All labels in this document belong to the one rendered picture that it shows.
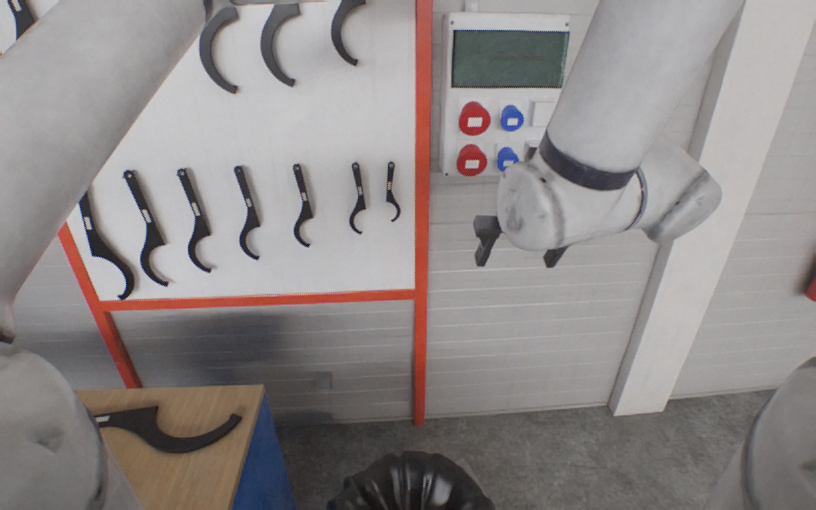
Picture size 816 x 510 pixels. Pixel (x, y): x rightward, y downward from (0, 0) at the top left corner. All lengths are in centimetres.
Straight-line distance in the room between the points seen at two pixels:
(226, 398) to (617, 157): 123
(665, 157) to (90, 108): 56
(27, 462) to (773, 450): 33
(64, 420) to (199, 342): 195
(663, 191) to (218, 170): 149
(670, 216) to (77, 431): 49
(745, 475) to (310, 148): 149
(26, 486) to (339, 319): 178
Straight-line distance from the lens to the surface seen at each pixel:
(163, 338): 226
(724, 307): 264
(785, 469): 26
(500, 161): 148
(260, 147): 163
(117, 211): 193
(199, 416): 137
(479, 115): 142
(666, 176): 49
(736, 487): 29
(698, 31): 34
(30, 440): 26
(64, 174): 46
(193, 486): 123
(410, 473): 152
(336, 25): 149
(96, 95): 49
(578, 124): 36
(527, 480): 231
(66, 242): 211
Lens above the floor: 189
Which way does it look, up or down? 29 degrees down
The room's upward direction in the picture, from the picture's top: straight up
